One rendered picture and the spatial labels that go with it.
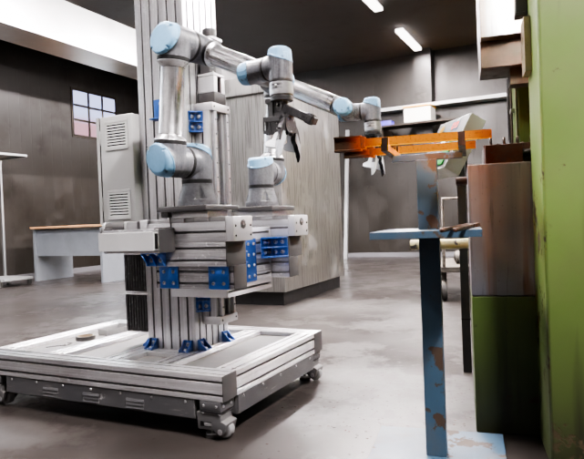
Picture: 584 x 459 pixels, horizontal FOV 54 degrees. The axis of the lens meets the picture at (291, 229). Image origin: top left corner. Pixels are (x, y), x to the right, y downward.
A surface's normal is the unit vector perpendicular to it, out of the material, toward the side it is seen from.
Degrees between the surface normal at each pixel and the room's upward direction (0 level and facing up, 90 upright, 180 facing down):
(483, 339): 90
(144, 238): 90
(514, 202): 90
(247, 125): 90
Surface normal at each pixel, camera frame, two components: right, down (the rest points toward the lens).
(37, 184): 0.90, -0.03
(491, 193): -0.28, 0.03
